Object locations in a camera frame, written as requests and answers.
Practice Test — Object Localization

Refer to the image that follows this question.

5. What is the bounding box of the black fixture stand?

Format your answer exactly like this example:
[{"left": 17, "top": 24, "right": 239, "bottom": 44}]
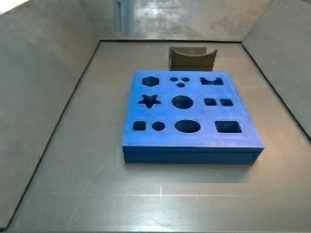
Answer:
[{"left": 169, "top": 46, "right": 217, "bottom": 71}]

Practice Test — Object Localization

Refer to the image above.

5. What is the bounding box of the light blue square-circle object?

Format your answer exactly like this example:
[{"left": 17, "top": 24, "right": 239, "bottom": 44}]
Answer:
[{"left": 113, "top": 0, "right": 133, "bottom": 36}]

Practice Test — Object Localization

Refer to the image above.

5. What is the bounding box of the blue foam shape tray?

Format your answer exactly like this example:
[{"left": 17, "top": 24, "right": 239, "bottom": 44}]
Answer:
[{"left": 121, "top": 70, "right": 264, "bottom": 164}]

